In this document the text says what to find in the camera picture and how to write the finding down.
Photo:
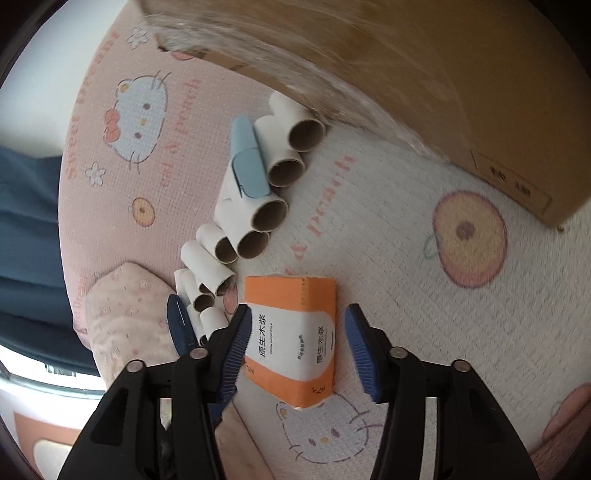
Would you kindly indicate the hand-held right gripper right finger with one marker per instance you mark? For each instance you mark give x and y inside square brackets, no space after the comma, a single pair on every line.
[362,355]

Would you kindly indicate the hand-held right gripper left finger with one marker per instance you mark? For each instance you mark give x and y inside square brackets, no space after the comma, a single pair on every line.
[235,350]

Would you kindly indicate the orange white tissue pack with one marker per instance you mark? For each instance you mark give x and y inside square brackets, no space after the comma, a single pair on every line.
[286,341]

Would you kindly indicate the brown cardboard box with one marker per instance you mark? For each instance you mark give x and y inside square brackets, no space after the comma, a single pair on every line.
[461,92]

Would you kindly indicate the dark blue plastic clip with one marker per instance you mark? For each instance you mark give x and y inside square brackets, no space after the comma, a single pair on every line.
[180,323]

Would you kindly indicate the pink white printed blanket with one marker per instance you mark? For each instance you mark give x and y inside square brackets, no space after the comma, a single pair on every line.
[369,221]

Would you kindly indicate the pile of cardboard tubes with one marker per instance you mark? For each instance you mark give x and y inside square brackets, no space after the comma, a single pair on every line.
[272,217]

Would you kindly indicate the light blue plastic clip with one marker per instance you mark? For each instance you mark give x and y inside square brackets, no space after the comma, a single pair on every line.
[249,170]

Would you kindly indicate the dark blue trousers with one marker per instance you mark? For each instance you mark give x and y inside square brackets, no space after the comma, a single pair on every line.
[27,254]

